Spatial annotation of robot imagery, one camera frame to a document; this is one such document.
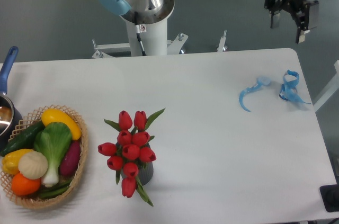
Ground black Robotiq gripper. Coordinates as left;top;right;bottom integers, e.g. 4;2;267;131
264;0;319;44

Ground red tulip bouquet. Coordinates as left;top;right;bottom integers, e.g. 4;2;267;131
97;109;165;206

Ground dark grey ribbed vase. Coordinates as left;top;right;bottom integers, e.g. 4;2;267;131
115;141;155;186

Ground blue curved ribbon strip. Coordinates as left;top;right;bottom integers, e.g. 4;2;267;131
238;76;271;112

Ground blue knotted ribbon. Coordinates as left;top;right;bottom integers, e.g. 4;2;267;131
279;70;311;104

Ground black device at edge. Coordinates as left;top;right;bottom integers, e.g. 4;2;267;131
319;184;339;212

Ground yellow squash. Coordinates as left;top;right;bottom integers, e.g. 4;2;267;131
41;108;82;140

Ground green bok choy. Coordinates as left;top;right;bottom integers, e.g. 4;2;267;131
34;122;72;187

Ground purple sweet potato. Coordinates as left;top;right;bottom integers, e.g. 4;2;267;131
59;141;81;176

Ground woven wicker basket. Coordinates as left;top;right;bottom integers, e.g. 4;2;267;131
1;105;88;210

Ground green cucumber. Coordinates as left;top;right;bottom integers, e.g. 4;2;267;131
1;120;44;157

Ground green bean pods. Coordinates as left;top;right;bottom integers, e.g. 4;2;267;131
38;180;71;200

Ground yellow bell pepper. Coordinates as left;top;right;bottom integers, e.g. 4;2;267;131
2;149;33;175

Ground orange fruit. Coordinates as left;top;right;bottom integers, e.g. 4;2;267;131
11;173;41;196

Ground white frame at right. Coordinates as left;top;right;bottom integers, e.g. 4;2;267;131
313;60;338;112

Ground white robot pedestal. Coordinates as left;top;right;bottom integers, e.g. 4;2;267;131
92;16;189;58

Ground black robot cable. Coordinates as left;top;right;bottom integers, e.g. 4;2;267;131
133;11;147;57

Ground blue handled saucepan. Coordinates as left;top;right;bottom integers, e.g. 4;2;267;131
1;46;22;150

